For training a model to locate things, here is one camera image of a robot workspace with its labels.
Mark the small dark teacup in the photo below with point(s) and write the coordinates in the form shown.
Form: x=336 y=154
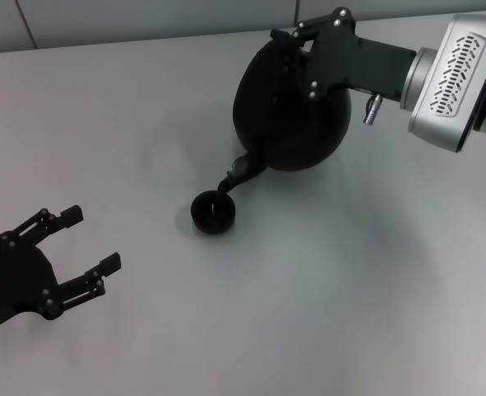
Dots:
x=213 y=214

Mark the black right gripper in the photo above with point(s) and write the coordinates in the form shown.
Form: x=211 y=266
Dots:
x=350 y=62

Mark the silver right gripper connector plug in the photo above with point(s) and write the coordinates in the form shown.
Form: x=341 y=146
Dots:
x=372 y=109

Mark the black round teapot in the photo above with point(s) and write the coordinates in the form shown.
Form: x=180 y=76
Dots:
x=292 y=132

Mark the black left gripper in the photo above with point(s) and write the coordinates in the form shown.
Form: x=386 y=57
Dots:
x=20 y=280

